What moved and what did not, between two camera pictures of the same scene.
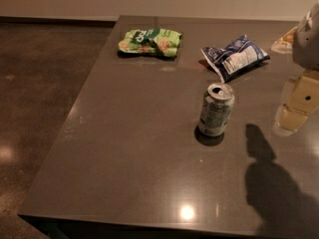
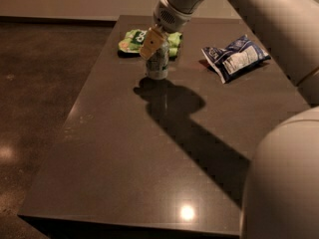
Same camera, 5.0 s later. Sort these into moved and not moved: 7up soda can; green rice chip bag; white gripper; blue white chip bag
Moved: 7up soda can; white gripper
Not moved: green rice chip bag; blue white chip bag
